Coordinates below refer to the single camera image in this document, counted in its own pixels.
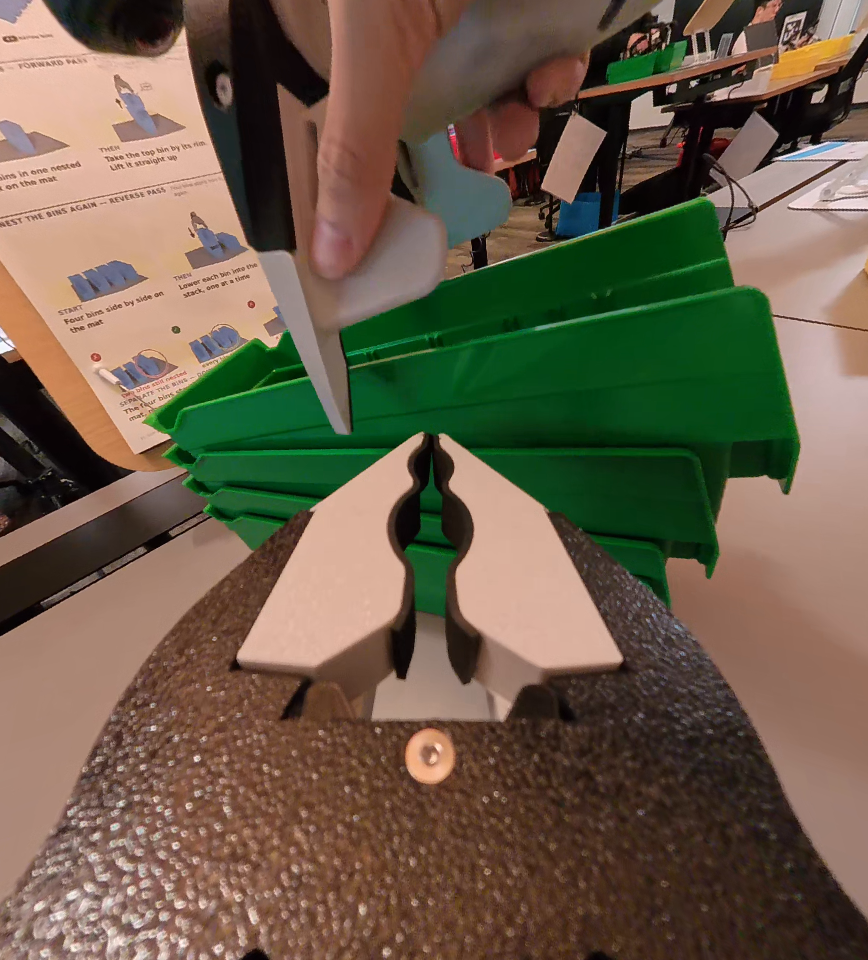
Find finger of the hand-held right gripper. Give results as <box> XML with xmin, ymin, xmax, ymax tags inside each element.
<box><xmin>258</xmin><ymin>249</ymin><xmax>352</xmax><ymax>436</ymax></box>

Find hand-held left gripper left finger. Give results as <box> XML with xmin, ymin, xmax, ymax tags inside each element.
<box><xmin>233</xmin><ymin>431</ymin><xmax>435</xmax><ymax>706</ymax></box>

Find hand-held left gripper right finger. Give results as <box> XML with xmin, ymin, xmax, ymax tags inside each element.
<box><xmin>432</xmin><ymin>431</ymin><xmax>626</xmax><ymax>712</ymax></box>

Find green plastic bin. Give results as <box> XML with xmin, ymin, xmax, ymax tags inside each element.
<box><xmin>182</xmin><ymin>476</ymin><xmax>671</xmax><ymax>594</ymax></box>
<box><xmin>205</xmin><ymin>506</ymin><xmax>672</xmax><ymax>618</ymax></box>
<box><xmin>164</xmin><ymin>442</ymin><xmax>721</xmax><ymax>580</ymax></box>
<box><xmin>145</xmin><ymin>196</ymin><xmax>802</xmax><ymax>496</ymax></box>

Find person's right hand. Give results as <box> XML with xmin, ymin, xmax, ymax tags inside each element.
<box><xmin>272</xmin><ymin>0</ymin><xmax>594</xmax><ymax>284</ymax></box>

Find printed instruction sheet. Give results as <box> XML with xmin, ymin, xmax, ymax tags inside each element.
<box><xmin>0</xmin><ymin>0</ymin><xmax>307</xmax><ymax>456</ymax></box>

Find blue bag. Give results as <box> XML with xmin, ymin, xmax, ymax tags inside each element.
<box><xmin>556</xmin><ymin>191</ymin><xmax>621</xmax><ymax>241</ymax></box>

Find white hanging card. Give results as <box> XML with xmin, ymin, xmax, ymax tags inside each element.
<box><xmin>541</xmin><ymin>114</ymin><xmax>609</xmax><ymax>204</ymax></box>
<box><xmin>717</xmin><ymin>112</ymin><xmax>780</xmax><ymax>181</ymax></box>

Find green storage bins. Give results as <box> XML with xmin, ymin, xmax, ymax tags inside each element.
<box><xmin>605</xmin><ymin>41</ymin><xmax>690</xmax><ymax>85</ymax></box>

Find blue and white paper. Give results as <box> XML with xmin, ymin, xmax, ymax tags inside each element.
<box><xmin>773</xmin><ymin>141</ymin><xmax>849</xmax><ymax>163</ymax></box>

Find yellow storage bins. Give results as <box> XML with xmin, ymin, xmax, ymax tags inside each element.
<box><xmin>770</xmin><ymin>33</ymin><xmax>855</xmax><ymax>80</ymax></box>

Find black office chair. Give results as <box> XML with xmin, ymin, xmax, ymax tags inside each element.
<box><xmin>775</xmin><ymin>0</ymin><xmax>868</xmax><ymax>147</ymax></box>

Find black desk cable cover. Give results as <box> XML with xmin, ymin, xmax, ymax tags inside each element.
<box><xmin>0</xmin><ymin>508</ymin><xmax>208</xmax><ymax>663</ymax></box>

